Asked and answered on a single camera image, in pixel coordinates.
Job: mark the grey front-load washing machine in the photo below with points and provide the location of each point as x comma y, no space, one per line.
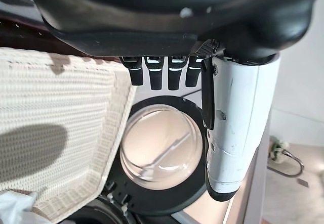
101,214

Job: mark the round glass washing machine door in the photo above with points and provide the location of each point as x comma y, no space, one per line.
162,143

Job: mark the cream wicker laundry basket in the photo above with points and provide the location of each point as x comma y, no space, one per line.
63,107

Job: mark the white garment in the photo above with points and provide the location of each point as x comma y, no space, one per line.
15,208

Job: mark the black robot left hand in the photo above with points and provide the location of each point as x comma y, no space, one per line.
164,14

